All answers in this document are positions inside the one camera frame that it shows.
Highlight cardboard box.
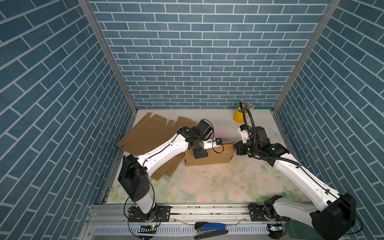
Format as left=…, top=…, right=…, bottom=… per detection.
left=184, top=142, right=235, bottom=166

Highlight cardboard sheet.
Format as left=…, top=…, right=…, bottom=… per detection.
left=116, top=112, right=199, bottom=182

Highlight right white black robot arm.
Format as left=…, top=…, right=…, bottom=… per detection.
left=234, top=124, right=358, bottom=240

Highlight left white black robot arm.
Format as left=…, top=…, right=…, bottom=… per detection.
left=118, top=119, right=222, bottom=215

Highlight green box at front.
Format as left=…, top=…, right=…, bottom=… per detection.
left=288, top=221, right=324, bottom=240

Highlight yellow pen cup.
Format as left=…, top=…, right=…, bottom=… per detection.
left=233, top=105, right=248, bottom=124

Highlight pens in cup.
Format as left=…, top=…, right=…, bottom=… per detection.
left=237, top=102, right=255, bottom=113

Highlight blue black stapler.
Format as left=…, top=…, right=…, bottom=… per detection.
left=194, top=222, right=229, bottom=240

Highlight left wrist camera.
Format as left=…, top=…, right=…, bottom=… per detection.
left=203, top=138, right=222, bottom=150

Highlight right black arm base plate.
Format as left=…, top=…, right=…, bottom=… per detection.
left=248, top=203, right=291, bottom=222

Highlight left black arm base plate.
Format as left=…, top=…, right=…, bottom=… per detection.
left=128, top=205, right=171, bottom=223

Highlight aluminium front rail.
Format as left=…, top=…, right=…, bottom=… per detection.
left=78, top=202, right=343, bottom=240

